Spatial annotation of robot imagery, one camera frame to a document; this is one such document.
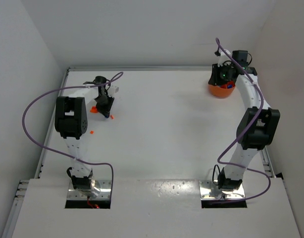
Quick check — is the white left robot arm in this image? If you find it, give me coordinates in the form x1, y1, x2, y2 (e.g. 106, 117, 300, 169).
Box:
54, 76, 115, 197

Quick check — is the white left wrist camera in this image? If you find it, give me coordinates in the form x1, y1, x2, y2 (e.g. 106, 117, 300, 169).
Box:
107, 85, 119, 95

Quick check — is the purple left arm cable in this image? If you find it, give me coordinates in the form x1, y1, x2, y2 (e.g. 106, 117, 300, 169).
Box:
22, 71, 124, 196

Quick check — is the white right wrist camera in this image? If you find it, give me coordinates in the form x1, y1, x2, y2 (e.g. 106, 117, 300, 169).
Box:
215, 48, 231, 67

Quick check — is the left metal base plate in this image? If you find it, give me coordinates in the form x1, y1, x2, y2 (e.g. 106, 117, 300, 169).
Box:
66, 180, 112, 201

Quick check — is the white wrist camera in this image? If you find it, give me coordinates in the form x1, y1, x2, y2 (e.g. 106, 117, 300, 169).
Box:
107, 85, 119, 95
215, 48, 231, 67

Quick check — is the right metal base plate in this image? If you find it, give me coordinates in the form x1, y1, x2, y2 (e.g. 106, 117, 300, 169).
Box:
199, 180, 246, 201

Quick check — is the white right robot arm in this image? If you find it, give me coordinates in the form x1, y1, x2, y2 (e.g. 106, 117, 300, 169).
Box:
208, 49, 280, 191

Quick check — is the metal base plate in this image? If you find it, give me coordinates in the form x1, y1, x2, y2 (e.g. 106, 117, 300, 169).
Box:
199, 180, 246, 201
66, 180, 112, 201

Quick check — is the orange round lego piece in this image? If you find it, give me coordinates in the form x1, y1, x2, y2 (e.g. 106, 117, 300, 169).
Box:
90, 106, 98, 114

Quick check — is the orange divided round container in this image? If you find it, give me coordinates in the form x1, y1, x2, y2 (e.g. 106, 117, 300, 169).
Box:
208, 81, 236, 98

